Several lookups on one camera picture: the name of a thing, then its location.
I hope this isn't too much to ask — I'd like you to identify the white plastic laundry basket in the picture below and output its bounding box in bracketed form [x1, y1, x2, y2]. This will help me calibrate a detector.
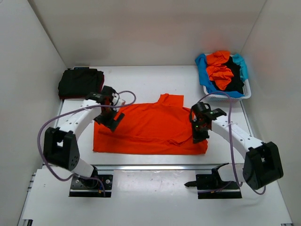
[202, 54, 252, 104]

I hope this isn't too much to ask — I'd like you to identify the orange t shirt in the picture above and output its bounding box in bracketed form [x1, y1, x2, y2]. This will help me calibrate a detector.
[93, 94, 208, 155]
[206, 50, 234, 91]

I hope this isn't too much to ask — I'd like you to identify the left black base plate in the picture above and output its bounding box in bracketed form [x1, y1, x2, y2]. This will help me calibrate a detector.
[69, 173, 113, 198]

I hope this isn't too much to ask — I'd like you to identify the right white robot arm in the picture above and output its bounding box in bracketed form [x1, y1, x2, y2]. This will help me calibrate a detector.
[189, 102, 284, 190]

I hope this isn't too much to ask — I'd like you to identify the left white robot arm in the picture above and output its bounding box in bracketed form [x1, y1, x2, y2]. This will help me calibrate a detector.
[40, 86, 125, 189]

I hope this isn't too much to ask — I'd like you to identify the black label sticker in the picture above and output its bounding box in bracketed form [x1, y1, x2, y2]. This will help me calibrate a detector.
[73, 67, 90, 70]

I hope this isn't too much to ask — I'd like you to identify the dark red t shirt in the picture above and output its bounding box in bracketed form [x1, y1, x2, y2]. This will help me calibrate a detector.
[58, 70, 105, 100]

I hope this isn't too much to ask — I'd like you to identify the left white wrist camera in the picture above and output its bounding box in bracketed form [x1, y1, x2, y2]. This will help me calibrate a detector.
[112, 96, 126, 107]

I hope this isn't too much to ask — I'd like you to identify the blue t shirt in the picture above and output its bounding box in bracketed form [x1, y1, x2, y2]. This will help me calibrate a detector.
[195, 50, 251, 99]

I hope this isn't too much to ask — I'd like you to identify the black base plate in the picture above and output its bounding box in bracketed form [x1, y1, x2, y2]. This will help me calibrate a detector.
[69, 173, 113, 198]
[184, 172, 242, 200]

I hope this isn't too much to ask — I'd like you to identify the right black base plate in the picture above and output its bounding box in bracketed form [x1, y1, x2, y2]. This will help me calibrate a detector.
[184, 172, 242, 200]

